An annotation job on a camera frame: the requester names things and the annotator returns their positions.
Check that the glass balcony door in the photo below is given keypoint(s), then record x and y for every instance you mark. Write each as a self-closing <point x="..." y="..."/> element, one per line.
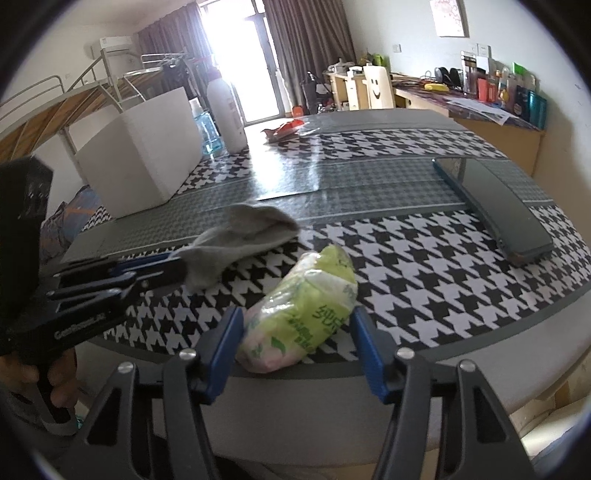
<point x="240" y="55"/>

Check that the red box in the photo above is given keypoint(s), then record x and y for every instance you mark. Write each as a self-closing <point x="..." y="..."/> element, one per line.
<point x="482" y="89"/>

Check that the pink wall poster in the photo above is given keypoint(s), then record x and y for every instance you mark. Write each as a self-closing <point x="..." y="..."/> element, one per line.
<point x="449" y="18"/>

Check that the brown curtain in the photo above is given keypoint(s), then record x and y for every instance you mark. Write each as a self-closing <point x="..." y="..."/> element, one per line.
<point x="309" y="46"/>
<point x="161" y="32"/>

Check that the white foam box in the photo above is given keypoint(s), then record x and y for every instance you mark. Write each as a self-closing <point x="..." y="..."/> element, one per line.
<point x="138" y="147"/>

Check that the blue water bottle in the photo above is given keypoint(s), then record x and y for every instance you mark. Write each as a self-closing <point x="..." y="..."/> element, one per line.
<point x="207" y="131"/>

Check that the wooden desk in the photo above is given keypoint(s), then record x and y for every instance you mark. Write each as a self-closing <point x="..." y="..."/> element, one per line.
<point x="508" y="143"/>

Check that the white papers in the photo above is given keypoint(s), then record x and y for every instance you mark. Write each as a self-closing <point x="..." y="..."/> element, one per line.
<point x="480" y="110"/>

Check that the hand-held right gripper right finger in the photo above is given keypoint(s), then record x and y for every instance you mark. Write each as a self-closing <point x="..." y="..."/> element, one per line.
<point x="369" y="360"/>

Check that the grey sock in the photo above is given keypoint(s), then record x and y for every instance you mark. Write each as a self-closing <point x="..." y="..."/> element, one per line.
<point x="240" y="235"/>

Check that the large metal bunk bed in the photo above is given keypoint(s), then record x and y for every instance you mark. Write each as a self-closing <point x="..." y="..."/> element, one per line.
<point x="41" y="115"/>

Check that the teal box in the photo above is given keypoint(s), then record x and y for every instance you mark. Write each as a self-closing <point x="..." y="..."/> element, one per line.
<point x="537" y="110"/>

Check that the green tissue pack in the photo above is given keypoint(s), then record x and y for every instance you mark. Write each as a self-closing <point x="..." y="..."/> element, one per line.
<point x="300" y="304"/>

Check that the red snack packet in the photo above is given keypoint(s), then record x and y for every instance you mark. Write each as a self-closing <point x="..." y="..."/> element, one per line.
<point x="284" y="130"/>

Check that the white spray bottle red trigger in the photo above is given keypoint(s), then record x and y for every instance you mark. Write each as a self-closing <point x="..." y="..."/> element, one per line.
<point x="226" y="115"/>

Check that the small metal bunk bed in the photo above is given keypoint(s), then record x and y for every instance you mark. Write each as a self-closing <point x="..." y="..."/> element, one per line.
<point x="138" y="76"/>

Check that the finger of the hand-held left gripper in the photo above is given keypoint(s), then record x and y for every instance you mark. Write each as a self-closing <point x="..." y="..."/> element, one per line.
<point x="138" y="264"/>
<point x="157" y="277"/>

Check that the person's left hand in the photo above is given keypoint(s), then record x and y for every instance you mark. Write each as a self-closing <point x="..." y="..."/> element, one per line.
<point x="64" y="374"/>

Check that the yellow desk object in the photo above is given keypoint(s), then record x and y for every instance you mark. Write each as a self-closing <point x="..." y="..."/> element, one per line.
<point x="436" y="86"/>

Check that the dark flat case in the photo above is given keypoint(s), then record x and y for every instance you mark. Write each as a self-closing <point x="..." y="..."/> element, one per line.
<point x="498" y="207"/>

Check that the wooden chair with smiley face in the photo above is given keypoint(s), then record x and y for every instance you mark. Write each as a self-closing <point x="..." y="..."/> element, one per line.
<point x="371" y="90"/>

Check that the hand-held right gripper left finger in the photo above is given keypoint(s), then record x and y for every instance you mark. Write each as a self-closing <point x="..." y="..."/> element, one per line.
<point x="226" y="350"/>

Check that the blue orange patterned quilt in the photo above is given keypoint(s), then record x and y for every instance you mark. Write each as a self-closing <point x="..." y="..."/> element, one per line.
<point x="69" y="221"/>

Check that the white air conditioner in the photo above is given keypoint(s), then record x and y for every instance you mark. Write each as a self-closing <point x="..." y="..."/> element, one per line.
<point x="113" y="44"/>

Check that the dark hanging clothes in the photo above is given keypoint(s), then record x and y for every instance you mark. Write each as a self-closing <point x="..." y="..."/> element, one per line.
<point x="184" y="76"/>

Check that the black headphones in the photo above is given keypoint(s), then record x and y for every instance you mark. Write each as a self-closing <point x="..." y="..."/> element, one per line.
<point x="448" y="78"/>

